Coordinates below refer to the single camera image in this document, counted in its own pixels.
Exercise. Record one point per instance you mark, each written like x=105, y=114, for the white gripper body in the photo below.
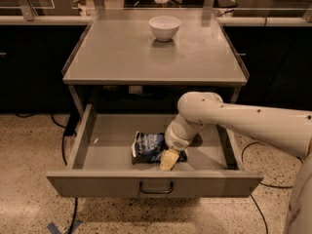
x=175, y=140

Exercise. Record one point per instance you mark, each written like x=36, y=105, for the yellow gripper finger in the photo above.
x=168, y=159

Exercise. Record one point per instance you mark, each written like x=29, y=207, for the blue chip bag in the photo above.
x=148, y=148

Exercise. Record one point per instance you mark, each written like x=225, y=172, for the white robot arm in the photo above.
x=285, y=129

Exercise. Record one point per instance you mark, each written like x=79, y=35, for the grey open drawer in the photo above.
x=105, y=169

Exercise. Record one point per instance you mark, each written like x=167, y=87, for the grey metal counter table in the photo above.
x=118, y=48

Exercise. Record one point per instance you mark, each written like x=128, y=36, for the white ceramic bowl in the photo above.
x=164, y=28

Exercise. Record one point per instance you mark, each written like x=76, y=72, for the blue tape cross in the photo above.
x=70, y=228

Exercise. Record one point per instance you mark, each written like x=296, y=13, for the dark cabinet left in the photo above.
x=31, y=61

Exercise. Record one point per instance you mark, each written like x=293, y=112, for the metal drawer handle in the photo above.
x=145, y=189

